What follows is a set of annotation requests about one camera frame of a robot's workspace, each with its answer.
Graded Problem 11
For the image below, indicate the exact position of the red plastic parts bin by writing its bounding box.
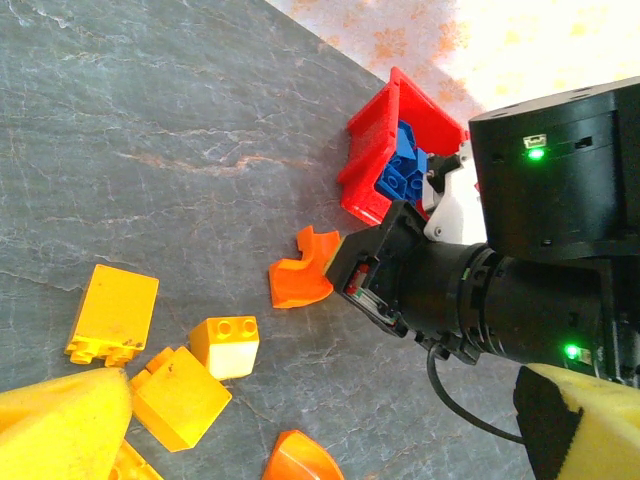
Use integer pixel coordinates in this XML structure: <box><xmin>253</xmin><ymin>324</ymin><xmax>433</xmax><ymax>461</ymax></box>
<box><xmin>336</xmin><ymin>66</ymin><xmax>471</xmax><ymax>229</ymax></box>

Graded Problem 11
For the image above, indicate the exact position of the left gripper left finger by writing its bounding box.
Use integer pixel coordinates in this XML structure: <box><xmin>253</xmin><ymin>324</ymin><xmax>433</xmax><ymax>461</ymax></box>
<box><xmin>0</xmin><ymin>367</ymin><xmax>135</xmax><ymax>480</ymax></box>

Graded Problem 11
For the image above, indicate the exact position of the yellow lego brick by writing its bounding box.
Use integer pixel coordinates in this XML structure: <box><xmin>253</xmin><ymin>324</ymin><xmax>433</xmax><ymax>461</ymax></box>
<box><xmin>64</xmin><ymin>263</ymin><xmax>160</xmax><ymax>369</ymax></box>
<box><xmin>107</xmin><ymin>439</ymin><xmax>164</xmax><ymax>480</ymax></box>
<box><xmin>188</xmin><ymin>315</ymin><xmax>260</xmax><ymax>381</ymax></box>
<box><xmin>130</xmin><ymin>345</ymin><xmax>234</xmax><ymax>454</ymax></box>

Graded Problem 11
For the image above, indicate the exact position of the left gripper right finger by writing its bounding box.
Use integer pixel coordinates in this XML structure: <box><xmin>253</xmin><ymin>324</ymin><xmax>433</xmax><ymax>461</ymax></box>
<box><xmin>514</xmin><ymin>362</ymin><xmax>640</xmax><ymax>480</ymax></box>

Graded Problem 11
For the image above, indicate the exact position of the blue lego brick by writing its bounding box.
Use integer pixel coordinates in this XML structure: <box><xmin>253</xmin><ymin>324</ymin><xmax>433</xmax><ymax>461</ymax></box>
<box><xmin>374</xmin><ymin>155</ymin><xmax>414</xmax><ymax>202</ymax></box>
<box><xmin>396</xmin><ymin>121</ymin><xmax>418</xmax><ymax>162</ymax></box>
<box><xmin>407</xmin><ymin>168</ymin><xmax>430</xmax><ymax>205</ymax></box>

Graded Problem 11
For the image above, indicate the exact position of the thin black camera cable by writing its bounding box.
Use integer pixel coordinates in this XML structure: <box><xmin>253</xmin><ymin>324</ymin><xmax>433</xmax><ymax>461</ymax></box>
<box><xmin>426</xmin><ymin>347</ymin><xmax>526</xmax><ymax>445</ymax></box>

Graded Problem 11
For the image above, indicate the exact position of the orange curved lego piece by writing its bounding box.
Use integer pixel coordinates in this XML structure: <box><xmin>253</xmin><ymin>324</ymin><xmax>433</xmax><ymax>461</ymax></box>
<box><xmin>268</xmin><ymin>225</ymin><xmax>343</xmax><ymax>310</ymax></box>
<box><xmin>261</xmin><ymin>429</ymin><xmax>346</xmax><ymax>480</ymax></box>

